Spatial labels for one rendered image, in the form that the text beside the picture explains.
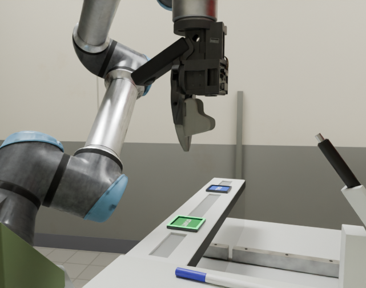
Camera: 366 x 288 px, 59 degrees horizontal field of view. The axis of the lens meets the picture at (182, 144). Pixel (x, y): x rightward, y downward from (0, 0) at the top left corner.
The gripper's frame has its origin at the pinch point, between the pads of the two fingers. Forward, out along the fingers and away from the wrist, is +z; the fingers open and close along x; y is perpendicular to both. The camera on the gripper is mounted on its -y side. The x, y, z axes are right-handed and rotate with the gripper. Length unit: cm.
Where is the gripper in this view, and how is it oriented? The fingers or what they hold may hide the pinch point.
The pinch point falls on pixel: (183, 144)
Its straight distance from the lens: 56.6
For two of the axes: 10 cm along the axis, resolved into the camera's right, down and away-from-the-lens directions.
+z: 0.0, 9.9, 1.1
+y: 9.4, 0.4, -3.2
